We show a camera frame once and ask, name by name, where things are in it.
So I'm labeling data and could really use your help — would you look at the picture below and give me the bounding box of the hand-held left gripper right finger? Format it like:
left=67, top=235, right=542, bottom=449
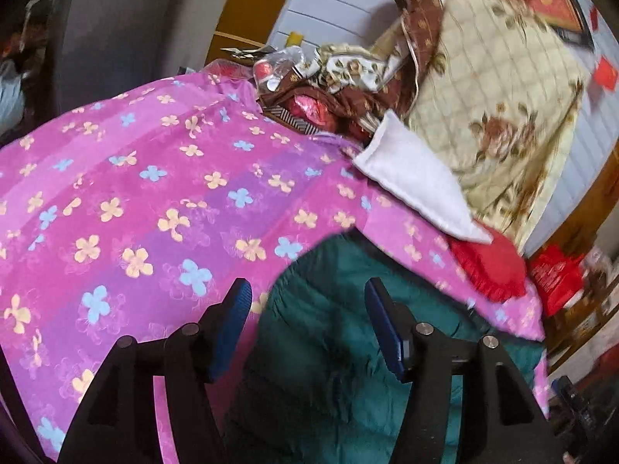
left=364, top=277, right=563, bottom=464

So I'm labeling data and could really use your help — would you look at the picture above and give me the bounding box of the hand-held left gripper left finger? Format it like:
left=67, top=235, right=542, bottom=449
left=58, top=278, right=253, bottom=464

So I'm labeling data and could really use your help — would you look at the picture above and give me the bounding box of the green puffer jacket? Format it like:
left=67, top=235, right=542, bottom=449
left=222, top=232, right=548, bottom=464

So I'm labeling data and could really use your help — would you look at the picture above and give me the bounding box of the red frilled cushion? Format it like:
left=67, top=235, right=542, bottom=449
left=450, top=231, right=529, bottom=301

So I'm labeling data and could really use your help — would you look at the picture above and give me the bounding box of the red shopping bag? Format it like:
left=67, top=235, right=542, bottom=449
left=528, top=244, right=589, bottom=318

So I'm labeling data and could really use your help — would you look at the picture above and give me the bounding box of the pink floral bedsheet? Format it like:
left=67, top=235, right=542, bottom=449
left=0, top=72, right=553, bottom=464

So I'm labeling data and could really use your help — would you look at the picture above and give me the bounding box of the white folded cloth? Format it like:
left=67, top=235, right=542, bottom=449
left=352, top=109, right=493, bottom=245

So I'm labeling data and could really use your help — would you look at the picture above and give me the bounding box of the brown wooden furniture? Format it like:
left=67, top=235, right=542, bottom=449
left=527, top=155, right=619, bottom=373

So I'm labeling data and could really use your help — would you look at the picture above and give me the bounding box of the brown floral cloth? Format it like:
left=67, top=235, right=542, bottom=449
left=258, top=43, right=421, bottom=142

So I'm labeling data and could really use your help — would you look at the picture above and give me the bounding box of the cream floral quilt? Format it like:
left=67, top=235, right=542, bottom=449
left=372, top=0, right=589, bottom=258

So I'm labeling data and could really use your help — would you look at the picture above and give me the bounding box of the white plastic bag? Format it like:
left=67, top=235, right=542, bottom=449
left=0, top=60, right=26, bottom=130

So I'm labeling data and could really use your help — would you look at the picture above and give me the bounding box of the orange wooden panel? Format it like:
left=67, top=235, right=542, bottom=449
left=212, top=0, right=303, bottom=55

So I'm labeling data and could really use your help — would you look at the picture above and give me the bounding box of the small red wall paper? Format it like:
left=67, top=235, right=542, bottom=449
left=592, top=55, right=619, bottom=90

